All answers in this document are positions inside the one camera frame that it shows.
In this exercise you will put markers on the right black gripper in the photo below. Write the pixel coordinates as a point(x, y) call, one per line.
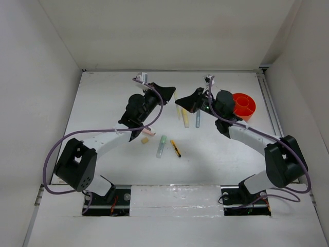
point(192, 102)

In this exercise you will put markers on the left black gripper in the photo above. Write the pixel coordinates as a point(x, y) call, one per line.
point(165, 93)

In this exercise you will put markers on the yellow highlighter marker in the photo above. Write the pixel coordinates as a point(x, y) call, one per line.
point(185, 118)

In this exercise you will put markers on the thin yellow pen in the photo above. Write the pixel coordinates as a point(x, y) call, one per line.
point(177, 107)

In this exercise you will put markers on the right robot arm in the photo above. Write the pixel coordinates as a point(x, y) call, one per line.
point(284, 161)

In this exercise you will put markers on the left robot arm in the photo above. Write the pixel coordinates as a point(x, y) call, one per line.
point(77, 163)

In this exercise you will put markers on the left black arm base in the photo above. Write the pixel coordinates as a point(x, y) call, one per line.
point(118, 206)

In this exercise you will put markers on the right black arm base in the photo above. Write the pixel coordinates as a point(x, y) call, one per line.
point(238, 201)

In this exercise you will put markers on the blue grey utility knife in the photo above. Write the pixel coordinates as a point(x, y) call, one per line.
point(198, 115)

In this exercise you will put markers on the pink white eraser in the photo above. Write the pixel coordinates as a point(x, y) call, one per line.
point(148, 131)

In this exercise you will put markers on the yellow black utility knife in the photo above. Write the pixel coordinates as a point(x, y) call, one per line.
point(175, 148)

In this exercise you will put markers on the small tan eraser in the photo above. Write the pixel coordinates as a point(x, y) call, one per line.
point(145, 140)

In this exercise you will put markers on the orange round compartment container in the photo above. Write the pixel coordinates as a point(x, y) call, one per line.
point(245, 106)

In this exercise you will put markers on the green clear highlighter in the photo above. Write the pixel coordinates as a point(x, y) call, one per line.
point(161, 146)

